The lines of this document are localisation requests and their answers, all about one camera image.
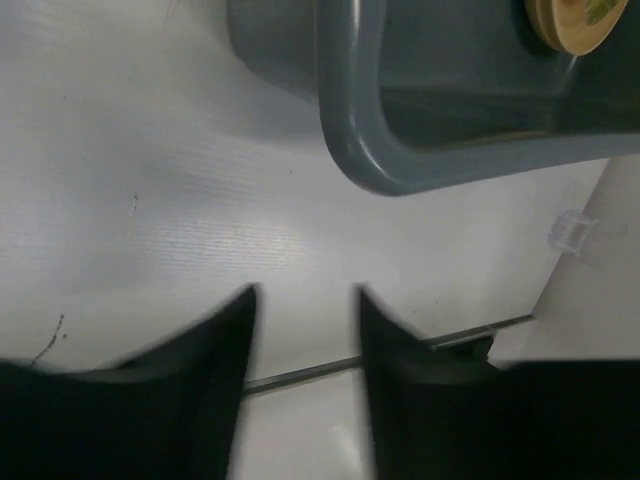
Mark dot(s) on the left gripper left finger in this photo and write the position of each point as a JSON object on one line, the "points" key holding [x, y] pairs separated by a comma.
{"points": [[169, 412]]}

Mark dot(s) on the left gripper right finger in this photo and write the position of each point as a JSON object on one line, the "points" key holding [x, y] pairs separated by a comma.
{"points": [[440, 414]]}

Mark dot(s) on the clear plastic cup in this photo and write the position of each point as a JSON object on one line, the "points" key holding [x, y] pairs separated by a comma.
{"points": [[571, 233]]}

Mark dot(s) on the tan wooden plate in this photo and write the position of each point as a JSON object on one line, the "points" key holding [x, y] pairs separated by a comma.
{"points": [[576, 27]]}

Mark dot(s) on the grey plastic bin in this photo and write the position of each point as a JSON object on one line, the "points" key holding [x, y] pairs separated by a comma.
{"points": [[414, 96]]}

